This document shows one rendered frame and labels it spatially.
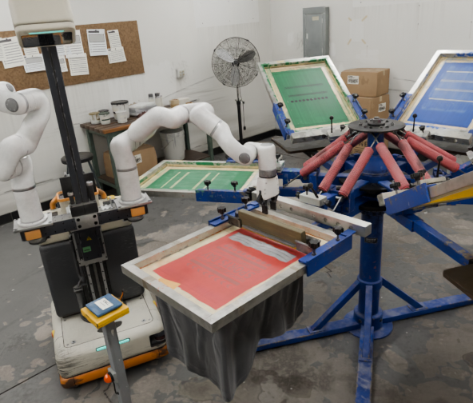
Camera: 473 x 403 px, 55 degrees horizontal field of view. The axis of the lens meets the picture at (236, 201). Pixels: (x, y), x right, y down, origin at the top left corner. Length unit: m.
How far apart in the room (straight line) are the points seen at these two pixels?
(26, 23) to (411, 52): 4.95
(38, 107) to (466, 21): 4.82
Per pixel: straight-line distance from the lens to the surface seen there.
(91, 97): 5.65
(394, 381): 2.80
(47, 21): 1.89
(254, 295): 1.64
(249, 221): 2.10
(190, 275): 1.86
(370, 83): 5.96
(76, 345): 2.80
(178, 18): 6.30
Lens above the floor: 1.91
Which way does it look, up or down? 22 degrees down
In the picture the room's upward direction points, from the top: 5 degrees counter-clockwise
